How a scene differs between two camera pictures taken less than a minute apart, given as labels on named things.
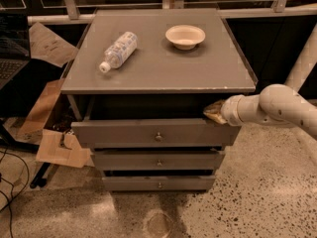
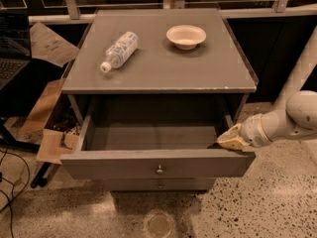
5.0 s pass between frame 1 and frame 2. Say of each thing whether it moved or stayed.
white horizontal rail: stayed
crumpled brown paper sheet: stayed
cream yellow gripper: moved
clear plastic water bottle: stayed
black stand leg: stayed
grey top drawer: moved
